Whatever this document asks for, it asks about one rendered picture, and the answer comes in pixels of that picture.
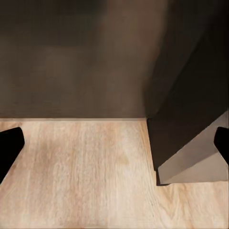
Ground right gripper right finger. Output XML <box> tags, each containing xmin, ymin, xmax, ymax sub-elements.
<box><xmin>214</xmin><ymin>127</ymin><xmax>229</xmax><ymax>164</ymax></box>

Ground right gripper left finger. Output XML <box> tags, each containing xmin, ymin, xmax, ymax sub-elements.
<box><xmin>0</xmin><ymin>127</ymin><xmax>24</xmax><ymax>184</ymax></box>

